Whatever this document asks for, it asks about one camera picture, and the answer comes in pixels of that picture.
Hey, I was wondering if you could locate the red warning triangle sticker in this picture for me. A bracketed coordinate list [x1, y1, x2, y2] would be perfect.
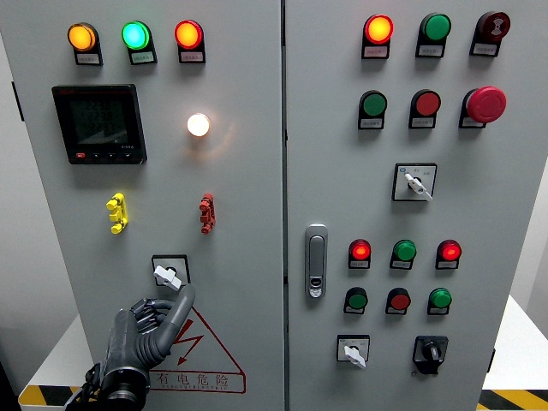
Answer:
[149, 306, 247, 395]

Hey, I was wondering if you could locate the large white-handle turn switch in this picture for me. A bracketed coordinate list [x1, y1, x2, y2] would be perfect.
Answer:
[391, 163, 438, 202]

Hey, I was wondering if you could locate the grey door with lock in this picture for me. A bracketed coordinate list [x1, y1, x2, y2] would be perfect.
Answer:
[283, 0, 548, 411]

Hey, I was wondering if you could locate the black-handle turn switch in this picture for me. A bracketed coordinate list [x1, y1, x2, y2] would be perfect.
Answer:
[411, 336, 449, 377]

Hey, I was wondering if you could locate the small yellow handle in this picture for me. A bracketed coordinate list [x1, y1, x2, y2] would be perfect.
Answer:
[105, 192, 128, 235]

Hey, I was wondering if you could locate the bright green round lamp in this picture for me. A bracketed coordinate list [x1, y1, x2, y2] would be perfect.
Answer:
[121, 21, 152, 51]

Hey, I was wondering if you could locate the black display meter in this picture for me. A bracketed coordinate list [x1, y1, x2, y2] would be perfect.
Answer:
[51, 83, 148, 166]

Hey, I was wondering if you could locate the large red round lamp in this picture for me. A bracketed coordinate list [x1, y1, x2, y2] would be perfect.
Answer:
[174, 19, 204, 50]
[363, 14, 395, 45]

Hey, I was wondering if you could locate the yellow round lamp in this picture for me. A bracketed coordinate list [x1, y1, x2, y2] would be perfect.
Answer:
[67, 22, 98, 52]

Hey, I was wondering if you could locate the small green round lamp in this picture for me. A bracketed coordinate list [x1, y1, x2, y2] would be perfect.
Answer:
[391, 239, 417, 262]

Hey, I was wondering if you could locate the silver door lock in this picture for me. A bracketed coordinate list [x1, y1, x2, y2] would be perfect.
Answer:
[304, 223, 329, 300]

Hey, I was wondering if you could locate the small red handle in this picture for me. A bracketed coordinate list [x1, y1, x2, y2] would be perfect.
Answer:
[199, 193, 217, 235]

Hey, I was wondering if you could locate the large green push button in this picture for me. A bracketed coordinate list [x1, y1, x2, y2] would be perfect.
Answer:
[419, 13, 452, 43]

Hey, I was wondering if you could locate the small red push button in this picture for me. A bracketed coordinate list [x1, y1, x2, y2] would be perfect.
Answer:
[386, 288, 412, 311]

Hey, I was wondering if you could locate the small green push button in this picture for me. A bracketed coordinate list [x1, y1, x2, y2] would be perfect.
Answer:
[427, 288, 452, 310]
[344, 287, 368, 310]

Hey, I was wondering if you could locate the large red stop button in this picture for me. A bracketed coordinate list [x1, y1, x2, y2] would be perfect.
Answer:
[463, 86, 508, 125]

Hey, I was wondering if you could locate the small red round lamp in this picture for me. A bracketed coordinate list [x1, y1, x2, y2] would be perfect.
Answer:
[348, 239, 372, 261]
[436, 240, 462, 262]

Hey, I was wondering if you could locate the black yellow striped tape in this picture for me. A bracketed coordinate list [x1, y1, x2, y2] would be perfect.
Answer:
[18, 384, 86, 409]
[477, 389, 548, 411]

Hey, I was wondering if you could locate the dark red round buzzer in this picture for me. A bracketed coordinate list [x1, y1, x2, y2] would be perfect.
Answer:
[475, 10, 511, 44]

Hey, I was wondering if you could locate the white round lamp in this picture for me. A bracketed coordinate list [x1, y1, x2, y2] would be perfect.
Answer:
[187, 112, 211, 138]

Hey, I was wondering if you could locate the grey door with display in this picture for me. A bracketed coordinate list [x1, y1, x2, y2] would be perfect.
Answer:
[0, 0, 286, 411]

